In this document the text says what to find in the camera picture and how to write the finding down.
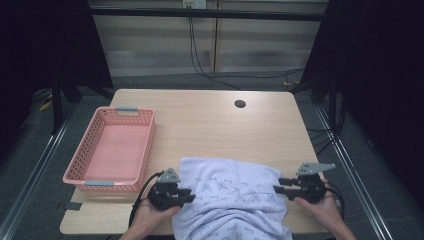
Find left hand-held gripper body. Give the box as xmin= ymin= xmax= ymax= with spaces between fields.
xmin=147 ymin=167 xmax=188 ymax=212

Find black floor cable yellow plug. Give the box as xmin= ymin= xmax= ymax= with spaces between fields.
xmin=209 ymin=67 xmax=306 ymax=89

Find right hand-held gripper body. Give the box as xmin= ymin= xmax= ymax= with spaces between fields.
xmin=285 ymin=161 xmax=337 ymax=205

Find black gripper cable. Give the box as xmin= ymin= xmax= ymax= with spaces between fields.
xmin=323 ymin=181 xmax=346 ymax=220
xmin=127 ymin=170 xmax=166 ymax=228

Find black curtain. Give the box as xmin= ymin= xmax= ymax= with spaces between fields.
xmin=299 ymin=0 xmax=424 ymax=214
xmin=0 ymin=0 xmax=115 ymax=148

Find black horizontal metal bar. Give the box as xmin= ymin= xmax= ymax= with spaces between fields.
xmin=89 ymin=6 xmax=327 ymax=23

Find silver floor rail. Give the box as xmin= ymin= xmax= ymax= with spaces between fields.
xmin=314 ymin=104 xmax=395 ymax=240
xmin=0 ymin=108 xmax=77 ymax=240

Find pink perforated plastic basket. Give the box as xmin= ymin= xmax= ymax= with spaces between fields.
xmin=62 ymin=105 xmax=157 ymax=192

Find white wall socket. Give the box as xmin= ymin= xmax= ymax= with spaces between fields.
xmin=181 ymin=0 xmax=208 ymax=10

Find person's right hand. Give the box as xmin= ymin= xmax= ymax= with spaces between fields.
xmin=293 ymin=179 xmax=342 ymax=229

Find person's left hand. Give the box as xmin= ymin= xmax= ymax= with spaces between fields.
xmin=130 ymin=195 xmax=181 ymax=236

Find black hanging power cable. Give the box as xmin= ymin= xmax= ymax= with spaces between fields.
xmin=187 ymin=8 xmax=242 ymax=91

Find black tape strip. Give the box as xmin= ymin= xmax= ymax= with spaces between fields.
xmin=55 ymin=201 xmax=83 ymax=212

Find black metal stand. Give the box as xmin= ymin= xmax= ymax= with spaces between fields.
xmin=49 ymin=74 xmax=65 ymax=135

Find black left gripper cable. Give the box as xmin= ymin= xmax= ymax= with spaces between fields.
xmin=127 ymin=170 xmax=166 ymax=228

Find yellow floor item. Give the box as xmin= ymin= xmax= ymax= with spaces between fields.
xmin=37 ymin=99 xmax=53 ymax=113

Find white towel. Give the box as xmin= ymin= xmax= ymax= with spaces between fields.
xmin=171 ymin=156 xmax=294 ymax=240

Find black floor cables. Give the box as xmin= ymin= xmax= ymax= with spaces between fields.
xmin=305 ymin=109 xmax=346 ymax=157

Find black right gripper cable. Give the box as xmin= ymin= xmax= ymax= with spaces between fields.
xmin=323 ymin=181 xmax=346 ymax=220

